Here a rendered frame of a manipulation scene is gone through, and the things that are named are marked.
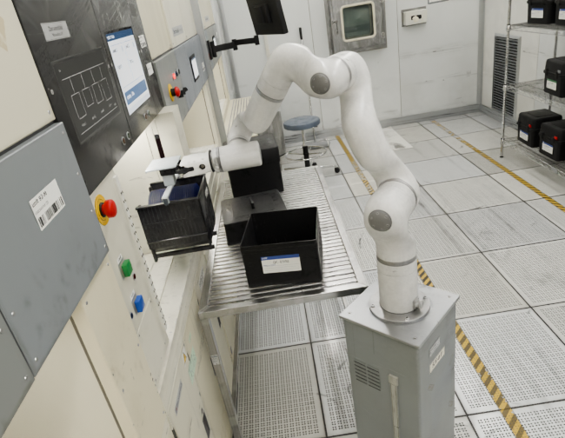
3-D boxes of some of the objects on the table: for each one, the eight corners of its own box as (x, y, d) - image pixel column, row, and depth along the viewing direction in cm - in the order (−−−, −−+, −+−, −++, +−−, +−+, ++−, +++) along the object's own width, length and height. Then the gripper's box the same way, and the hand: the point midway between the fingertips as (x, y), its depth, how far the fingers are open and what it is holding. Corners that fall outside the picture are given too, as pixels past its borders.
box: (285, 191, 247) (278, 146, 237) (233, 202, 246) (222, 156, 235) (279, 174, 273) (272, 132, 262) (231, 182, 272) (222, 142, 261)
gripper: (215, 142, 159) (162, 151, 159) (210, 156, 144) (152, 167, 144) (219, 163, 162) (168, 172, 162) (216, 179, 147) (159, 189, 147)
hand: (166, 169), depth 153 cm, fingers closed on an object, 3 cm apart
